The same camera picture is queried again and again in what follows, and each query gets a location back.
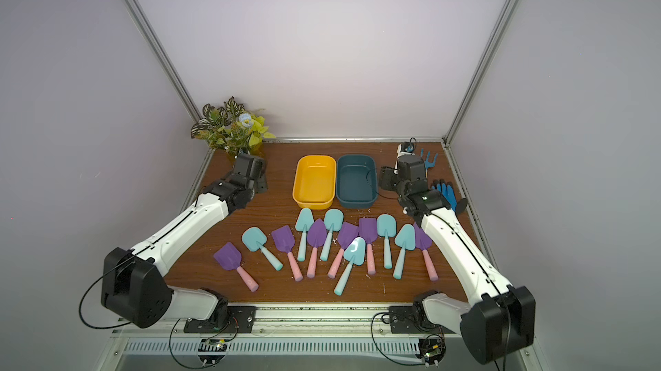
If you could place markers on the aluminium front rail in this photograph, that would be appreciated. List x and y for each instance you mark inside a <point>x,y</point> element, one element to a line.
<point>320,319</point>

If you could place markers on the left circuit board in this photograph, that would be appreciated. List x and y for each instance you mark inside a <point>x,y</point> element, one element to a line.
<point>211,351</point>

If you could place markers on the right circuit board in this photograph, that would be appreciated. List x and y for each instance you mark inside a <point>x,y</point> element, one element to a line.
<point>432,350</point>

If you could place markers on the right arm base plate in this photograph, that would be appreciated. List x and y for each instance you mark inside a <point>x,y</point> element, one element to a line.
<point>411,319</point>

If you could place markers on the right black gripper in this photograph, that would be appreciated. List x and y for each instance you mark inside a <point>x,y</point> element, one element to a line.
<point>388,179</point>

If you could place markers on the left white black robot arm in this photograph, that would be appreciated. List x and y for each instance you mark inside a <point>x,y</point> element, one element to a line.
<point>133,284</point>

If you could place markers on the dark teal storage box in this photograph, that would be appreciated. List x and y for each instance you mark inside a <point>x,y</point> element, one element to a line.
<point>356,181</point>

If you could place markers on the teal shovel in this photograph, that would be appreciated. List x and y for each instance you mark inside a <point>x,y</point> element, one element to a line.
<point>334,219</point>
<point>255,240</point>
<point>354,255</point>
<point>303,224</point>
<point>386,228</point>

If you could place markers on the potted green plant vase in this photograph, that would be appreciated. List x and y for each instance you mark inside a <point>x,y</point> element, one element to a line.
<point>231,128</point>

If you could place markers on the purple shovel pink handle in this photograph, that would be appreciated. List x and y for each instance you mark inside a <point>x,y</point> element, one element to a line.
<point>369,232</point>
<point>230,259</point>
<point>284,242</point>
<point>423,242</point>
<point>316,239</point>
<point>347,234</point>

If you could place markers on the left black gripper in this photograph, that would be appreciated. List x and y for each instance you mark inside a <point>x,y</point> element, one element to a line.
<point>260,179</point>

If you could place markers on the circuit board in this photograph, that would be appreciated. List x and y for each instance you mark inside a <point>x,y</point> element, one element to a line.
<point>211,351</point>
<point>432,350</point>

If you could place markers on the blue yellow garden rake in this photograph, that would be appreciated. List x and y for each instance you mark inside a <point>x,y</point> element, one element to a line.
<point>429,160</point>

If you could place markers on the teal shovel eleventh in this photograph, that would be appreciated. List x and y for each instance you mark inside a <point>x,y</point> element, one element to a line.
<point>405,240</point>

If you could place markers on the yellow plastic storage box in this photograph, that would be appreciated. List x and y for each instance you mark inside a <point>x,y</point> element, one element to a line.
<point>315,182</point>

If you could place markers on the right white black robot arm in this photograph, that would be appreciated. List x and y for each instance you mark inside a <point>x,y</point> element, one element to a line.
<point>478,277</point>

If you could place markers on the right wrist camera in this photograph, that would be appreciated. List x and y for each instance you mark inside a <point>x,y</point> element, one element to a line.
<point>407,147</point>

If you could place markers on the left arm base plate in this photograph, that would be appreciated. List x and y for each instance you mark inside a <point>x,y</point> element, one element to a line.
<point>237,319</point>

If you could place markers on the blue grey garden glove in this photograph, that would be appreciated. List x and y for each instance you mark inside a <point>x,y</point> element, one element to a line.
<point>458,205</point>

